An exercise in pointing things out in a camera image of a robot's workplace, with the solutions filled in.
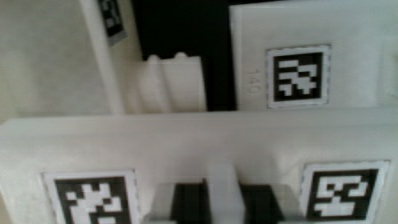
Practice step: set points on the white cabinet door panel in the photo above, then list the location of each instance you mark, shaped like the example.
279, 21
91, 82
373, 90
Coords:
167, 144
315, 50

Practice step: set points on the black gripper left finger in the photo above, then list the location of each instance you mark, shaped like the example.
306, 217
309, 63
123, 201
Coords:
190, 204

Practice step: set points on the white cabinet body box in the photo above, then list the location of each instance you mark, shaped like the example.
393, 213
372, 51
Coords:
75, 71

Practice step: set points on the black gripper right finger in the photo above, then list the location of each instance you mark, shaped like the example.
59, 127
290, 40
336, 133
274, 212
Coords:
261, 208

